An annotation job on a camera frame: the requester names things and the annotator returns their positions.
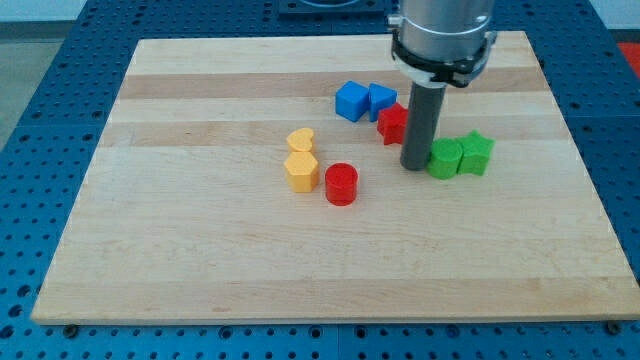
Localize green star block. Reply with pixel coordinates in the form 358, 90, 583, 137
457, 130, 495, 176

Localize blue cube block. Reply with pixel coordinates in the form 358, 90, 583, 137
335, 81, 369, 122

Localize yellow hexagon block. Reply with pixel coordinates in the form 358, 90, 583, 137
284, 152, 319, 193

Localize blue triangle block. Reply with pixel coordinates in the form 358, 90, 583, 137
369, 83, 397, 122

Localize wooden board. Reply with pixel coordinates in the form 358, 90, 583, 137
31, 31, 639, 325

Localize yellow heart block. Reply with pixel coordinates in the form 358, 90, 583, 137
286, 127, 315, 152

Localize red cylinder block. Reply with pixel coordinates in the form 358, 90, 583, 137
325, 163, 358, 206

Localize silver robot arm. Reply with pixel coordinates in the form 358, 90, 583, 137
387, 0, 497, 171

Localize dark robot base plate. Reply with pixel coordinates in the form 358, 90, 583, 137
276, 0, 399, 16

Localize red star block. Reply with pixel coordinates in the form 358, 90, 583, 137
377, 103, 408, 145

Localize green cylinder block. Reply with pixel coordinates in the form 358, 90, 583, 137
426, 138, 463, 180

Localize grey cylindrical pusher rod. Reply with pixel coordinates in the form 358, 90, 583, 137
400, 83, 446, 171

